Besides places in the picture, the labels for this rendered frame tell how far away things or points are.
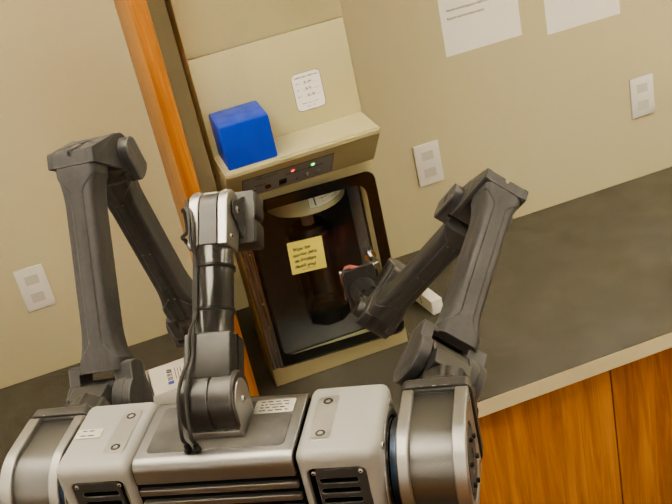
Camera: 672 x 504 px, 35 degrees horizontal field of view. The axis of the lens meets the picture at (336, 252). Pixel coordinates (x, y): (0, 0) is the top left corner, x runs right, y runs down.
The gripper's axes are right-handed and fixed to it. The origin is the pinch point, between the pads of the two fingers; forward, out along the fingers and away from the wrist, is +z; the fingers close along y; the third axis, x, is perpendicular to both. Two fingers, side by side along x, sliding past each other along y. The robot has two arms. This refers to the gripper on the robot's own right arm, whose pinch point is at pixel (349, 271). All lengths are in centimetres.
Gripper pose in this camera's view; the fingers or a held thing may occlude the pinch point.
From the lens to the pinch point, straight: 222.4
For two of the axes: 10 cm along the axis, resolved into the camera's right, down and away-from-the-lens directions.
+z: -2.9, -3.9, 8.7
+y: -2.0, -8.7, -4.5
